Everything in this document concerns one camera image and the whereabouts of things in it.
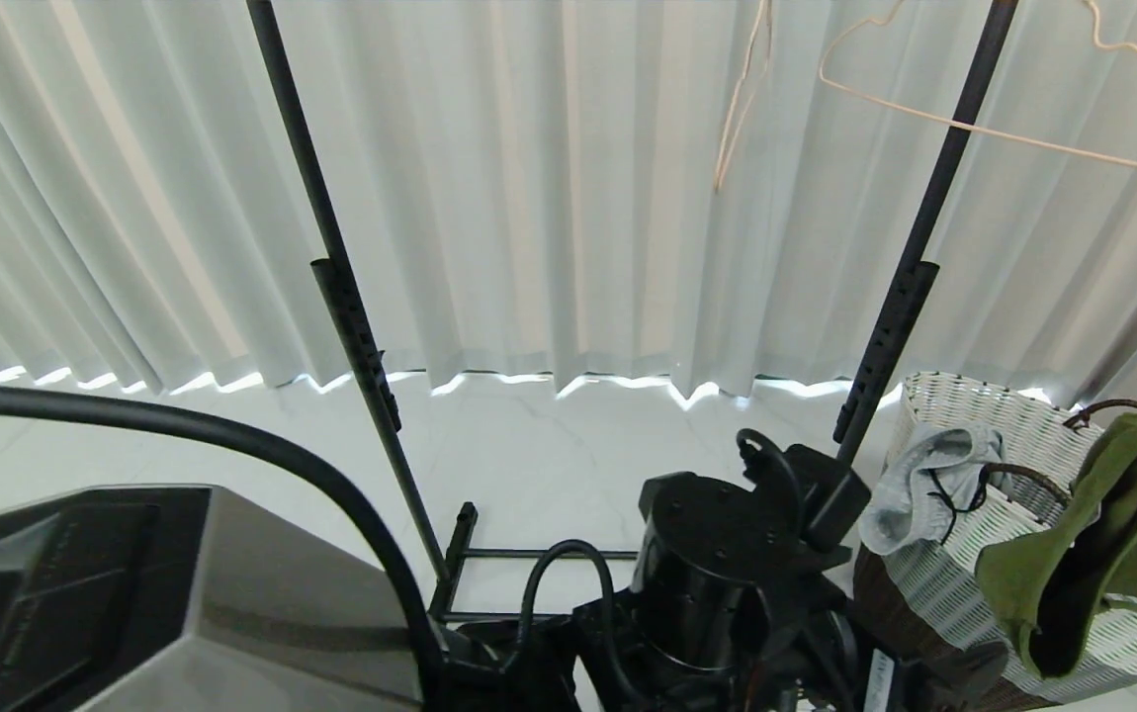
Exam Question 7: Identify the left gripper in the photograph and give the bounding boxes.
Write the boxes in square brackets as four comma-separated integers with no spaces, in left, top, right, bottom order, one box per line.
[761,593,930,712]

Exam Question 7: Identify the green shirt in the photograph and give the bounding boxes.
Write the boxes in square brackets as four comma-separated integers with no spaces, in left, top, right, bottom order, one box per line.
[974,410,1137,680]

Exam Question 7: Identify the pink clothes hanger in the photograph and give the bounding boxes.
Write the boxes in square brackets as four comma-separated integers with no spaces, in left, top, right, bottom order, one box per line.
[712,0,775,194]
[819,0,1137,171]

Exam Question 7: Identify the white laundry basket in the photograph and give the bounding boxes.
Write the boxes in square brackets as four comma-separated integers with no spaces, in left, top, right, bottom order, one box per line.
[853,371,1137,712]

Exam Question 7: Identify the black clothes rack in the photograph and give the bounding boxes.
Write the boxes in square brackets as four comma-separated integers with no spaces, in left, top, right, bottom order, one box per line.
[247,0,1019,634]

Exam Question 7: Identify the pale grey shorts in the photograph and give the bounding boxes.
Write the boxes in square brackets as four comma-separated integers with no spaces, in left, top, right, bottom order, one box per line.
[858,423,1009,557]

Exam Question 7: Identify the white curtain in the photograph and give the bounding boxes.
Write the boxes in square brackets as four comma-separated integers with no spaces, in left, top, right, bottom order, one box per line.
[0,0,1137,411]

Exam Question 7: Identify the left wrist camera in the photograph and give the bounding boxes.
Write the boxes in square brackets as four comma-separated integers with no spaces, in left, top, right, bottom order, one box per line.
[784,443,872,555]

